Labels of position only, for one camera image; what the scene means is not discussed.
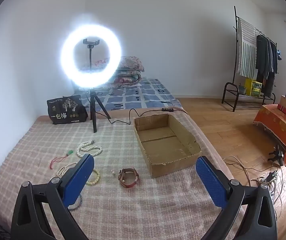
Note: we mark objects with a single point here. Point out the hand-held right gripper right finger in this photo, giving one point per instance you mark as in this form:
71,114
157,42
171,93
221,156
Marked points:
210,180

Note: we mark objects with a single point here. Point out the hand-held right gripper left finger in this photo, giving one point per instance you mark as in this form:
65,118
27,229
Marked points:
79,177

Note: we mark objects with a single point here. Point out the small white bead strand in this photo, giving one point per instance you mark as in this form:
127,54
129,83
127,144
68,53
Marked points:
60,171

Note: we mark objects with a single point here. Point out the thin metal bangle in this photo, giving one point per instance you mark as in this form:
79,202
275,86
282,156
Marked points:
76,207

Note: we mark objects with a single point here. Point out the pearl earring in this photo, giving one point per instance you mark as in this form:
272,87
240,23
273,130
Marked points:
112,173

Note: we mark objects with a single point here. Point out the pink plaid blanket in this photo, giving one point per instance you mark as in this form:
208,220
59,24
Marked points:
107,205

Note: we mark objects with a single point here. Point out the brown leather watch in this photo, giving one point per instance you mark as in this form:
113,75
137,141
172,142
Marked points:
129,171

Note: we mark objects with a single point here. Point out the white power strip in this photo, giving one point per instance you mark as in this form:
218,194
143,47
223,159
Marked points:
269,180

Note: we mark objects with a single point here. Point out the black printed bag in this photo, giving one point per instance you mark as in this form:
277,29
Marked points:
65,110

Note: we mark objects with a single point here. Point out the small black floor tripod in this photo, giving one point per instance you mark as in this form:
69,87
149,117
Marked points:
278,153

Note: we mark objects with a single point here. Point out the orange table cloth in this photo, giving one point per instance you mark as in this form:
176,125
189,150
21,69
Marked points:
275,122

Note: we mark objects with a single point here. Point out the small grey pot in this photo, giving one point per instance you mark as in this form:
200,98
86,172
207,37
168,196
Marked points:
242,89

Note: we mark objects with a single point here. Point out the blue patterned bedsheet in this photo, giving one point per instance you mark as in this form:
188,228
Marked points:
133,95

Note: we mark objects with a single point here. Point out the black clothes rack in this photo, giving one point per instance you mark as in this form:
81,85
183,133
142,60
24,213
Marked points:
231,83

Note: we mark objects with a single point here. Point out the yellow box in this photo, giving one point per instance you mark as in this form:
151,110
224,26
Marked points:
253,87

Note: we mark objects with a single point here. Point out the folded floral quilt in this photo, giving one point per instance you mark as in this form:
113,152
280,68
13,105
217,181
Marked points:
128,78

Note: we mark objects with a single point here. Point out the folded floral quilts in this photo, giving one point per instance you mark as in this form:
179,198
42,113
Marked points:
131,63

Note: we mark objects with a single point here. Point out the striped hanging cloth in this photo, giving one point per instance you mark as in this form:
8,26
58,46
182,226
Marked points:
246,50

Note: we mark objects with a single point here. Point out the dark hanging clothes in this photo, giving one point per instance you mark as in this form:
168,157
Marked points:
264,55

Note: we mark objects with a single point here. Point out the black phone holder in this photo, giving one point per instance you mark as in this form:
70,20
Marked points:
90,41

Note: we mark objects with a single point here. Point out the small blue hanging item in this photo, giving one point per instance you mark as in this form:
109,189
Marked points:
279,55

